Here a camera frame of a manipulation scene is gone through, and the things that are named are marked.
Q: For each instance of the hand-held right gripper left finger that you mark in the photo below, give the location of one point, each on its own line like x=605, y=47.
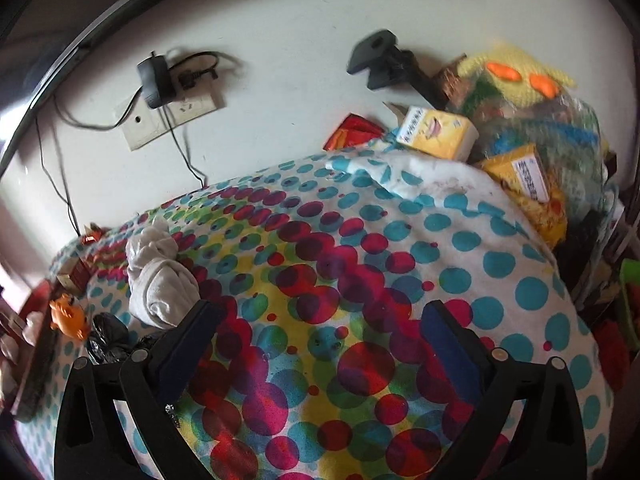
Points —
x=187, y=350

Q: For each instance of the black power adapter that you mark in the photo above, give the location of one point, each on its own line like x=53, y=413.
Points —
x=155, y=80

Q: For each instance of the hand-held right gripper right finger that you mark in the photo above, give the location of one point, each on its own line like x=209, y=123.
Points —
x=452, y=355

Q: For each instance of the curved black television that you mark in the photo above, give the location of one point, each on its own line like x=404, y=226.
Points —
x=50, y=10

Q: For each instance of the orange toy figure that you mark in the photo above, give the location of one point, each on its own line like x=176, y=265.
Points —
x=70, y=317

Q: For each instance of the yellow box with white label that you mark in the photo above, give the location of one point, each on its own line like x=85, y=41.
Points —
x=525, y=175

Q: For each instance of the polka dot blanket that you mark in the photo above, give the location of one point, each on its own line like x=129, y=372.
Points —
x=350, y=285

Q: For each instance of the black wall plug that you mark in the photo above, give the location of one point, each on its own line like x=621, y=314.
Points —
x=197, y=75

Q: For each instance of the white sock ball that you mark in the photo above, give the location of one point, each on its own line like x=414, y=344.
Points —
x=34, y=325

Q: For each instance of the black clip-on camera mount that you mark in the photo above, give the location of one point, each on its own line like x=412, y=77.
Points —
x=375, y=57

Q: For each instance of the red plastic container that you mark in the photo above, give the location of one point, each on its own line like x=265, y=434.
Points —
x=610, y=350

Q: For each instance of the yellow box with smile print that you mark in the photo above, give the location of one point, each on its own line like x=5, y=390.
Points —
x=435, y=132

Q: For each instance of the white power wall socket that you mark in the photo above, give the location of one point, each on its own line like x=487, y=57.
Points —
x=197, y=105

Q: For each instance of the large white sock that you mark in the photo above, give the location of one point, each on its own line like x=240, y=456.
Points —
x=165, y=295

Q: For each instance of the brown foil packet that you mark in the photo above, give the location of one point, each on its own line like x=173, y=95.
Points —
x=452, y=85

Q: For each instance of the small paper box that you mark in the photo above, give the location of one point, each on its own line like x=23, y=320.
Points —
x=75, y=275

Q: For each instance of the white coaxial wall plate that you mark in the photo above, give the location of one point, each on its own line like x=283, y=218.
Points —
x=142, y=127

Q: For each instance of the clear plastic bag of goods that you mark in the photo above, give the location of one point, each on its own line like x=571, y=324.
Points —
x=565, y=135

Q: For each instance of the red snack packet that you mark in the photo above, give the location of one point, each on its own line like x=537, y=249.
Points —
x=352, y=132

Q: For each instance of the red gold candy wrapper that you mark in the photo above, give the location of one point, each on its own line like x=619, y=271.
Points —
x=91, y=238

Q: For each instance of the green plastic basket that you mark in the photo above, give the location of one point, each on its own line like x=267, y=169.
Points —
x=631, y=305

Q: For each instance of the yellow knitted toy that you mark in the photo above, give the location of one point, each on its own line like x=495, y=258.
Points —
x=500, y=60

